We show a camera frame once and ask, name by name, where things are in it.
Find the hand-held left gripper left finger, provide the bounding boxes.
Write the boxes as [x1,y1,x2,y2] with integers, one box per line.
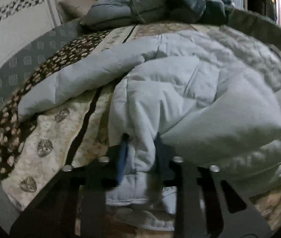
[9,133,132,238]

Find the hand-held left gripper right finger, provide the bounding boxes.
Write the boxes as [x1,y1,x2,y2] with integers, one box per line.
[155,132,273,238]

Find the light blue puffer jacket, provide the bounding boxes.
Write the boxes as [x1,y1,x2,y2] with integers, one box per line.
[18,28,281,231]

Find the floral patterned blanket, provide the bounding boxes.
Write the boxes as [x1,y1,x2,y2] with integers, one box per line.
[0,22,281,238]

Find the grey patterned bed sheet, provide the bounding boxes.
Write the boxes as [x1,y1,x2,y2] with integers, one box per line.
[0,7,281,134]

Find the dark teal padded jacket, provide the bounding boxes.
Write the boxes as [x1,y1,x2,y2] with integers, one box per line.
[162,0,208,24]

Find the navy folded garment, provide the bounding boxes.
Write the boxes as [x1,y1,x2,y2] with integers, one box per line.
[200,0,235,25]

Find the beige pillow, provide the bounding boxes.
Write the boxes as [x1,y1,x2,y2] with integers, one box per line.
[59,0,96,21]

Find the white patterned headboard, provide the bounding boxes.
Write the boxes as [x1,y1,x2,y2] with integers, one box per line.
[0,0,62,80]

